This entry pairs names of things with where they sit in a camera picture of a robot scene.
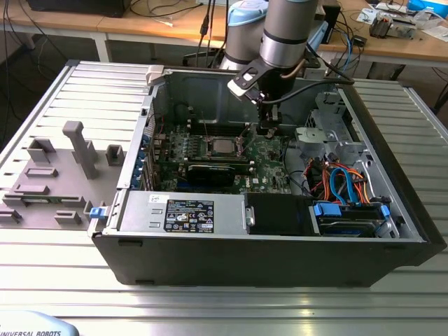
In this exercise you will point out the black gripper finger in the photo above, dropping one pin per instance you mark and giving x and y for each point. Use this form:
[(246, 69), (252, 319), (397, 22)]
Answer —
[(267, 127)]

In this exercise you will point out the silver CPU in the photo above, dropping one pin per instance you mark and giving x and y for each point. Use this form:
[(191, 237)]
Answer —
[(223, 147)]

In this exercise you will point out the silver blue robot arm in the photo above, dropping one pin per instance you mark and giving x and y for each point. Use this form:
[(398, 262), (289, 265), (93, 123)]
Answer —
[(283, 35)]

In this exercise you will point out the black plastic bay cover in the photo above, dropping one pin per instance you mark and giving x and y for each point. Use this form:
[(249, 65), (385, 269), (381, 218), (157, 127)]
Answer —
[(276, 213)]

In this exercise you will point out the metal CPU cooler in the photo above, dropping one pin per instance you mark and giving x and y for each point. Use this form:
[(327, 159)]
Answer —
[(379, 26)]

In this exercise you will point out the green motherboard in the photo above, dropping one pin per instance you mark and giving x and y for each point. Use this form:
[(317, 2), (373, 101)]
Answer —
[(273, 168)]

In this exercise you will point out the silver drive cage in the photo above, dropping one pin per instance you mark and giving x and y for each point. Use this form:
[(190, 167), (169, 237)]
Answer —
[(308, 138)]

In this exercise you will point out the white board label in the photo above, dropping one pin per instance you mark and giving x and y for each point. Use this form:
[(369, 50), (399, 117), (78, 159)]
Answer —
[(259, 181)]

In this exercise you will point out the black graphics card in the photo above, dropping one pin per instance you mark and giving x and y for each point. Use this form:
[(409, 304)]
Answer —
[(210, 175)]

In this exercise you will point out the black case fan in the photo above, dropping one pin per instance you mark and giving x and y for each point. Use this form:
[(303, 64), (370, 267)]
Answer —
[(182, 112)]

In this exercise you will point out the small black device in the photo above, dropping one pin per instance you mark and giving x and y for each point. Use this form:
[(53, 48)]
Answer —
[(360, 40)]

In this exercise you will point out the blue disk carrier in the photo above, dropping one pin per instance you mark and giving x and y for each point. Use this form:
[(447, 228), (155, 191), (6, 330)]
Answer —
[(327, 210)]

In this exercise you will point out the white paper sheet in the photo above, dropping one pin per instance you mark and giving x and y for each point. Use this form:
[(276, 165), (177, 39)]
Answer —
[(365, 15)]

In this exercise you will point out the black label sticker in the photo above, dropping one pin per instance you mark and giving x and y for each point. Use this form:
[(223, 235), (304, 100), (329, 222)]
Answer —
[(189, 217)]

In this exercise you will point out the grey plastic case latch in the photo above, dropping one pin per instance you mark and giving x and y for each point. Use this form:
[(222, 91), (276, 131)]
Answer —
[(154, 74)]

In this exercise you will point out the dark hard disk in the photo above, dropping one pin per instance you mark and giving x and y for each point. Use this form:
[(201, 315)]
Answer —
[(350, 227)]

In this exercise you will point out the small white label sticker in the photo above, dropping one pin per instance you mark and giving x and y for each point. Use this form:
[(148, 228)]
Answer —
[(155, 198)]

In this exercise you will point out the black PC case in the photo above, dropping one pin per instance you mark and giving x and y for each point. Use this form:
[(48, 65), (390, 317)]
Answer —
[(245, 260)]

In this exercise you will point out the grey metal drive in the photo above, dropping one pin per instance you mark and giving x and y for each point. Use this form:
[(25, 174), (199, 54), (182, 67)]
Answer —
[(402, 29)]

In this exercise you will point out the silver power supply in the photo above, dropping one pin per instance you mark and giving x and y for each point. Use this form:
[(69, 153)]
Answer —
[(140, 213)]

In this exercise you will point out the blue cardboard box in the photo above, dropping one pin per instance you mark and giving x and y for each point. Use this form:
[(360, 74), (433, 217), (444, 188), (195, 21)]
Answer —
[(427, 4)]

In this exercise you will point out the long wooden desk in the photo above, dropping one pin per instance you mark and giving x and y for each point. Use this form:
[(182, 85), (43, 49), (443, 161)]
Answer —
[(115, 26)]

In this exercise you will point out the blue plastic latch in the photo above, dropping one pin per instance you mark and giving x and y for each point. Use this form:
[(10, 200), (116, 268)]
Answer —
[(97, 213)]

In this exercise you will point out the grey parts rack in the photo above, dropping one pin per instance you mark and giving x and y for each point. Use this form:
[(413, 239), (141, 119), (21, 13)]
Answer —
[(66, 189)]

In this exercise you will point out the black monitor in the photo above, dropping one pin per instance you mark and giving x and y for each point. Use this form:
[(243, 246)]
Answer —
[(77, 7)]

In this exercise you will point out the green RAM stick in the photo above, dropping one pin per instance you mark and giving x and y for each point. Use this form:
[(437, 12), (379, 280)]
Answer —
[(42, 201)]

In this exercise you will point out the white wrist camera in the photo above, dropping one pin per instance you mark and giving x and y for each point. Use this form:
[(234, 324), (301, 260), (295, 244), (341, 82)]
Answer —
[(238, 89)]

